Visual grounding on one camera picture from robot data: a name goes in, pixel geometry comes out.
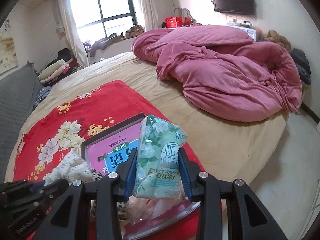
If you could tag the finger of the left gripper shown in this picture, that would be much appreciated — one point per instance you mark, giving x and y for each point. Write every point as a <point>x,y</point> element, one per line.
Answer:
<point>54,190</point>
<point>36,185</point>

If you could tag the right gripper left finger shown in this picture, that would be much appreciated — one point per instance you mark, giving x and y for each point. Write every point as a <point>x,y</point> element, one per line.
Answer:
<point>69,217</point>

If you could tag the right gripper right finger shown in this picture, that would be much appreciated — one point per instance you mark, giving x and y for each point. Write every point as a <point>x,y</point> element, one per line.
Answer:
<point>247,216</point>

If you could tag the leopard print cloth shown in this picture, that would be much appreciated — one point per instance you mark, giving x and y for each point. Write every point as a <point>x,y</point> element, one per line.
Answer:
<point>121,206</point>

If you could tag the red tissue pack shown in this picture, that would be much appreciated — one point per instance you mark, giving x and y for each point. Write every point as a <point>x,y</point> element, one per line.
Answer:
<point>59,156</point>

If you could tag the pink book in tray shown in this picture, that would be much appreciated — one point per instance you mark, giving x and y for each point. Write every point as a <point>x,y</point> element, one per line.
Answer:
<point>106,154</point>

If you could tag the dark shallow box tray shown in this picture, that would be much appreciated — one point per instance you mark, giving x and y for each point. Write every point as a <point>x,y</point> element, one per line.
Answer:
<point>150,228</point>

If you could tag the beige bed sheet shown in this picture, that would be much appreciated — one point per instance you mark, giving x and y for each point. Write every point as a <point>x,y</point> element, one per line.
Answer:
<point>238,150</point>

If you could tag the blue patterned pillow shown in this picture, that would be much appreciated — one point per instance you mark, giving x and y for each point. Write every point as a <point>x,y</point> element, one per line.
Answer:
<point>43,93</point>

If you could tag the grey quilted headboard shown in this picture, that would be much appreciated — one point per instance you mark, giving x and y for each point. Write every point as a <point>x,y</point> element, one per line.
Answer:
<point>19,91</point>

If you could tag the folded blankets stack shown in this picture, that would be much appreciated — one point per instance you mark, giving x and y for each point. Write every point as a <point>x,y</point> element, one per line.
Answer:
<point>64,65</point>

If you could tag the clothes on window sill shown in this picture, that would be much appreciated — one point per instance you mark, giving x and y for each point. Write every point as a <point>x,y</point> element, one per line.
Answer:
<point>104,43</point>

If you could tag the pink quilted duvet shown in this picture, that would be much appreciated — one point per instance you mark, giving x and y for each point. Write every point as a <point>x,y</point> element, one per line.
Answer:
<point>224,71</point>

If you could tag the left white curtain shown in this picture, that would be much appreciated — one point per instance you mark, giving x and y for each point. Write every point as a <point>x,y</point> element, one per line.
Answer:
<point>66,26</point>

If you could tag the white curtain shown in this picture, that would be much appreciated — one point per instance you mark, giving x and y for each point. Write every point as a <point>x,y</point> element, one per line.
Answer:
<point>66,26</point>
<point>147,14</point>

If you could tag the dark clothes pile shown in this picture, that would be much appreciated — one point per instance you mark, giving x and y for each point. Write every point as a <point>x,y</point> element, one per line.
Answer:
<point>302,65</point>

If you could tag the brown clothes pile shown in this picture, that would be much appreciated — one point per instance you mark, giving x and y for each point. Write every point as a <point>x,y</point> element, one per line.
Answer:
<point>275,37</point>

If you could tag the white cabinet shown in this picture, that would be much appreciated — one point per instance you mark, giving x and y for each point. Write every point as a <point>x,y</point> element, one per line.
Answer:
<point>251,32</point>

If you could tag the window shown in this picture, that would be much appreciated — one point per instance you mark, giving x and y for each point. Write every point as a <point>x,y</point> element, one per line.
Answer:
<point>97,19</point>

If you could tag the red gift bags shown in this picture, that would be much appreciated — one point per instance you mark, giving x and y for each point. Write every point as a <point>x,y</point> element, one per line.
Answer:
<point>184,20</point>

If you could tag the right white curtain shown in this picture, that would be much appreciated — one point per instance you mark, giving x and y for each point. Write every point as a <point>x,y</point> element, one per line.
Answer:
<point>147,14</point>

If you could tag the wall painting panels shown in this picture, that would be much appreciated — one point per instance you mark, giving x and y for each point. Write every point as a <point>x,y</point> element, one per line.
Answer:
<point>8,55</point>

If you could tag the black wall television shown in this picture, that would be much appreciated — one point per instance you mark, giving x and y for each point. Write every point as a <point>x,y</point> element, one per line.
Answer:
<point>242,7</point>

